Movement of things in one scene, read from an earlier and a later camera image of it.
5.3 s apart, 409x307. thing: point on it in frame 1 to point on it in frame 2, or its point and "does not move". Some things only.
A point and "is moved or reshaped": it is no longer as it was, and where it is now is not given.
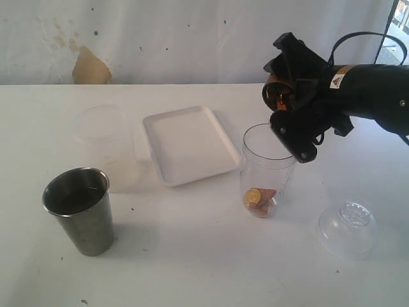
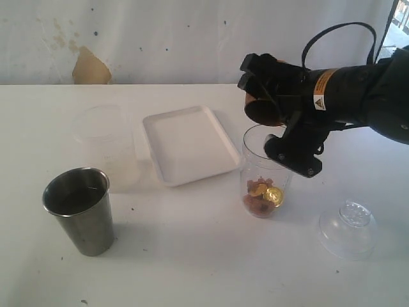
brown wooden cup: x=278 y=92 is moved or reshaped
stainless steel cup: x=80 y=198 does not move
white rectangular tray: x=189 y=145 does not move
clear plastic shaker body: x=267 y=169 does not move
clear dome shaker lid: x=349 y=232 does not move
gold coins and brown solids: x=258 y=199 is moved or reshaped
